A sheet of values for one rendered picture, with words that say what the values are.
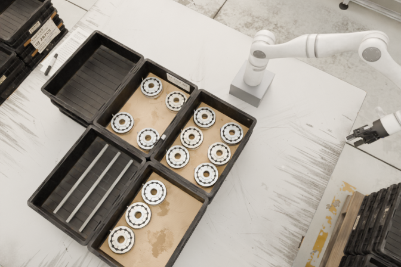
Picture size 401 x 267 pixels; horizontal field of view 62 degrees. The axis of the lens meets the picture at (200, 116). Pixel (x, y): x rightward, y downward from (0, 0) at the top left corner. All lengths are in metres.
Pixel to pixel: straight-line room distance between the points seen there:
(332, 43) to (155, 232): 1.01
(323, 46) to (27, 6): 1.95
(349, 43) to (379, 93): 1.55
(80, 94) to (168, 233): 0.77
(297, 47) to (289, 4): 1.80
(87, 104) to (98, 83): 0.12
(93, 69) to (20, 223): 0.78
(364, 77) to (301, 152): 1.34
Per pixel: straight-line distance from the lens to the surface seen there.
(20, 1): 2.68
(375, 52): 1.32
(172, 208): 1.45
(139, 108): 1.61
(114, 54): 1.78
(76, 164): 1.58
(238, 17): 2.98
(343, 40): 1.38
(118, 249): 1.44
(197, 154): 1.50
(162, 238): 1.45
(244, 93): 1.70
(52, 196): 1.58
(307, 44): 1.37
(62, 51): 2.04
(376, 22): 3.30
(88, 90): 1.71
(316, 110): 1.83
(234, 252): 1.58
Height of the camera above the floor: 2.27
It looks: 66 degrees down
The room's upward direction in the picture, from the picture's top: 2 degrees clockwise
